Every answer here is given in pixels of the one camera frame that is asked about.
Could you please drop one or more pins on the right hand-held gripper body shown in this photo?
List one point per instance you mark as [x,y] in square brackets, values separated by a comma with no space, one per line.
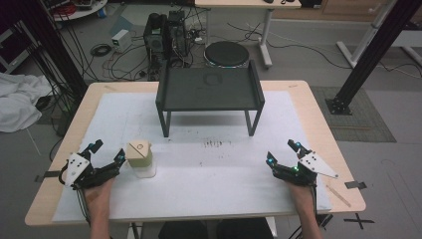
[315,165]

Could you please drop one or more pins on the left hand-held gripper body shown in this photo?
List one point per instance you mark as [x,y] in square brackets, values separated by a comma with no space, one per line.
[77,167]

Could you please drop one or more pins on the beige box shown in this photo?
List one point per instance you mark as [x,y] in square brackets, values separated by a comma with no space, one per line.
[139,153]

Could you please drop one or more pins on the black shelf rack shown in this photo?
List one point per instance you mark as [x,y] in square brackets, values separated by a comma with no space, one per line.
[209,89]

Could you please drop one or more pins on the person's right hand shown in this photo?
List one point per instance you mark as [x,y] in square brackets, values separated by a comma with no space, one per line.
[300,196]

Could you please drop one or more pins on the person's left hand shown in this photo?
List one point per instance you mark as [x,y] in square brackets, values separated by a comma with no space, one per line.
[99,195]

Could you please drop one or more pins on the black tape strip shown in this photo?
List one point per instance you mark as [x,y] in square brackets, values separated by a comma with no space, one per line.
[49,174]
[355,185]

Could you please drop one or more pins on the clear plastic tray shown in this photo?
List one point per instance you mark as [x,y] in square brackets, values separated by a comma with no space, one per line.
[146,172]

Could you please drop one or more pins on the thin wooden stick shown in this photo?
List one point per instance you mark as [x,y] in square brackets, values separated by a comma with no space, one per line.
[338,195]

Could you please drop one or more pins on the wooden table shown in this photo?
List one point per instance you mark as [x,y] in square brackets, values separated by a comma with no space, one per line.
[76,109]

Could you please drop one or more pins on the grey floor mat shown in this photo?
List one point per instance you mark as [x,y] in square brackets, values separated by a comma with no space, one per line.
[361,119]

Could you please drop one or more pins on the white table mat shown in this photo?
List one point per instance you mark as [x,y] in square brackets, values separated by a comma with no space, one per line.
[205,186]

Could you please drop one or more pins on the white cloth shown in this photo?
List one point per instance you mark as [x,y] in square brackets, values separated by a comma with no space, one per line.
[20,99]

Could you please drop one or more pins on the small white device box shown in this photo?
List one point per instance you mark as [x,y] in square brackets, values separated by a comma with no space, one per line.
[121,40]

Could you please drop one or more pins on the black round stool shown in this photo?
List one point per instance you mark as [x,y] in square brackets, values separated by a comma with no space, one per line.
[226,53]

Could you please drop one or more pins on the black computer tower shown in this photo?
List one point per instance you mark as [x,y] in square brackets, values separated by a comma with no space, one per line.
[155,43]

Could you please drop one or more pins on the round white table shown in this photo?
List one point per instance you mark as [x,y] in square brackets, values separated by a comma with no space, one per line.
[86,8]

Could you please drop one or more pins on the wooden desk with white legs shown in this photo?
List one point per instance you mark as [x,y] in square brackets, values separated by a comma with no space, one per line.
[245,3]

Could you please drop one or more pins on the black metal stand post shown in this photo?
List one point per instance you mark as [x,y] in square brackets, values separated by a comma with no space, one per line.
[371,56]

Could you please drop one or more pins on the white metal frame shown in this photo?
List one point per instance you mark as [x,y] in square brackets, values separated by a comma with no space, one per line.
[365,36]

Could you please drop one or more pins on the open frame computer case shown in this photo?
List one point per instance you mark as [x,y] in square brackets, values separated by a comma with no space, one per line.
[178,36]

